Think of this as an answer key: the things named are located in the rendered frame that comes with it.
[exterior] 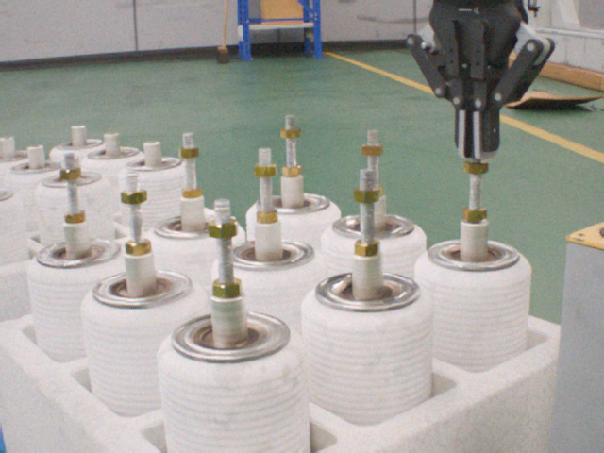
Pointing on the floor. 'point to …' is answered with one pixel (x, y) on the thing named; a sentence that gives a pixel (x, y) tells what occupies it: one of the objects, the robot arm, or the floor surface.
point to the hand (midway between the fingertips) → (477, 133)
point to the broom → (224, 41)
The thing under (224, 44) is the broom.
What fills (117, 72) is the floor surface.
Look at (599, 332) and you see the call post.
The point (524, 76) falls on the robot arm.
